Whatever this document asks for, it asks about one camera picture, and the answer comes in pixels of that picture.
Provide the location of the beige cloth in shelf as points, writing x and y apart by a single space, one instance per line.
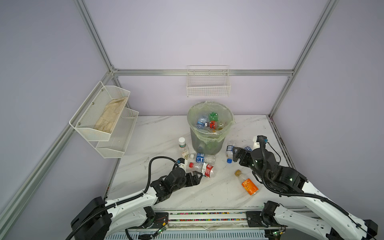
110 115

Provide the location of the round clear bottle red label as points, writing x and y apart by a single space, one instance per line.
215 125

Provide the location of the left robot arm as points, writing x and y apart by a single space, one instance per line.
101 218

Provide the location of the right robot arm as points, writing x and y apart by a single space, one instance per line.
333 222

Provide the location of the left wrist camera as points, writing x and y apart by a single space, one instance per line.
182 163

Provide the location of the small clear bottle blue white label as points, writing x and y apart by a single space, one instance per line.
229 151

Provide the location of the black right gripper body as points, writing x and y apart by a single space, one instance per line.
245 159

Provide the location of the white two-tier mesh shelf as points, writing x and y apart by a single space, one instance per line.
109 146

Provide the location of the clear bottle blue label white cap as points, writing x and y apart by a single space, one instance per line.
202 123

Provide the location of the small bottle blue label near bin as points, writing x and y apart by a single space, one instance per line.
203 158

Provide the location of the green plastic bin liner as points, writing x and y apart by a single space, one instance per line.
204 109

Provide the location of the red cap clear bottle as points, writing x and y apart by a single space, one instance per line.
206 169

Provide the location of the aluminium front rail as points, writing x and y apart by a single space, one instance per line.
237 219

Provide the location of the white wire wall basket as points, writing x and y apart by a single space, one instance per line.
208 81

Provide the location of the clear bottle green neck label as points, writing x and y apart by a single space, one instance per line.
184 148

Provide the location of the aluminium frame profiles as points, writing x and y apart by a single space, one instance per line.
25 193

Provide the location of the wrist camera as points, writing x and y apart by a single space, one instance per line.
258 141
182 163

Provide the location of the orange NFC juice bottle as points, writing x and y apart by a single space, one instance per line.
246 183

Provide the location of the green soda bottle yellow cap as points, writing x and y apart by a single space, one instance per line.
213 117

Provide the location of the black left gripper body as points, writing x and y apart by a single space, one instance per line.
189 181

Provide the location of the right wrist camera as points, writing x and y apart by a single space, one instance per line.
258 141

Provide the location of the grey mesh waste bin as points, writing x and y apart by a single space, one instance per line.
210 148

